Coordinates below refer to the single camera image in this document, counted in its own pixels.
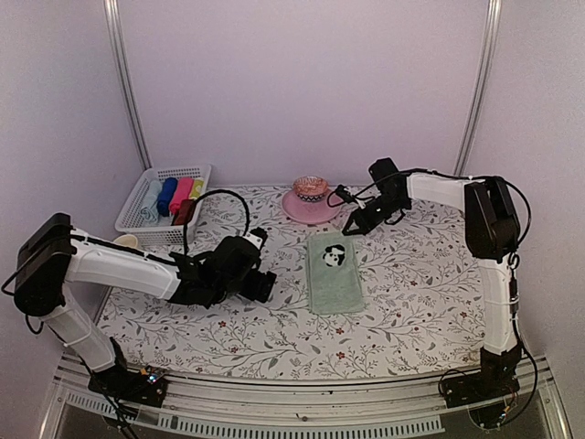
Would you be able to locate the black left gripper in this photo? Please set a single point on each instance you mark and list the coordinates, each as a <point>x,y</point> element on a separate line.
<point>254,290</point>

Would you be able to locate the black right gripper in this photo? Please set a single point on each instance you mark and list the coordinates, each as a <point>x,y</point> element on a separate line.
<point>364,222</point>

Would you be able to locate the dark red towel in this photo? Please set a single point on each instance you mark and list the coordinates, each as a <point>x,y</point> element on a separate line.
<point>185,212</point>

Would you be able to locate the green panda towel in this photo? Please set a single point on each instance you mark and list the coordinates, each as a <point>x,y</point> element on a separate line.
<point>334,286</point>

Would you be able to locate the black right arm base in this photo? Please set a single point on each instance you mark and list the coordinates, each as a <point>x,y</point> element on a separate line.
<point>496,379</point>

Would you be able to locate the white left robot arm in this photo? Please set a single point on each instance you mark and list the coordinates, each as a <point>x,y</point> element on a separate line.
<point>58,255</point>

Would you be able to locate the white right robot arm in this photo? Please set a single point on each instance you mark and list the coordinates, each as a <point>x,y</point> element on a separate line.
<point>492,233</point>

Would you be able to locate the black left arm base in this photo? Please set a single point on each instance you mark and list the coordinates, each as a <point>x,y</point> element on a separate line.
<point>145,386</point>

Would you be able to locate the light blue rolled towel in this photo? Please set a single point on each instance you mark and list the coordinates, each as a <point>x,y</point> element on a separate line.
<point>148,210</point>

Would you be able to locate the patterned small bowl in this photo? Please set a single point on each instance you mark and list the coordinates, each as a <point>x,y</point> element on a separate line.
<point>310,188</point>

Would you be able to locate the pink plate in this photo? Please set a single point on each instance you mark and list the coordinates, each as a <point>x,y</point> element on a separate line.
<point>307,213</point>

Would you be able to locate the white plastic basket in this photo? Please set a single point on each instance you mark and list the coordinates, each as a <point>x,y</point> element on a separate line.
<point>162,232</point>

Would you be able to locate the white cup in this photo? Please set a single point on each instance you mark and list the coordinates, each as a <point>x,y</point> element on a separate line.
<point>127,240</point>

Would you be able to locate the yellow green rolled towel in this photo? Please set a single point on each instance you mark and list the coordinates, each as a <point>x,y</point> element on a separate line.
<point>196,189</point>

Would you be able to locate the pink rolled towel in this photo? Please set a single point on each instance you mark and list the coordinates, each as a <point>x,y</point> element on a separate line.
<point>182,192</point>

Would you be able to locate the dark blue rolled towel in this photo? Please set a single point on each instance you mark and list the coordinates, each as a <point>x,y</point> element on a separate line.
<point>165,196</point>

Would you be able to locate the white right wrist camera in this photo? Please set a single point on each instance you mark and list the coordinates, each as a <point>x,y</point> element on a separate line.
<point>344,194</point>

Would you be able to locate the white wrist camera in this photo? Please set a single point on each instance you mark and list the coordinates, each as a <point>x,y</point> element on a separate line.
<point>344,194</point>
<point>257,237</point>

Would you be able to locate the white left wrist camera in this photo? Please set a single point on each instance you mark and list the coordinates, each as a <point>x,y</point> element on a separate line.
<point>257,237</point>

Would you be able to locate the aluminium front rail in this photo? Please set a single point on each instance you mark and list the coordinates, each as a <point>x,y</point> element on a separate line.
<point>201,406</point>

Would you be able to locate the right aluminium frame post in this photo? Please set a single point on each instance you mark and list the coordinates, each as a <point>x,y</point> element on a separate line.
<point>488,47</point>

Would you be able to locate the aluminium frame post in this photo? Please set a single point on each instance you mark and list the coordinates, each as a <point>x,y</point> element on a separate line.
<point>114,26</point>
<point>488,47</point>

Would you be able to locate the left aluminium frame post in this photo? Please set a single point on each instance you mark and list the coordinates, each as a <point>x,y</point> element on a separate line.
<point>114,26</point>

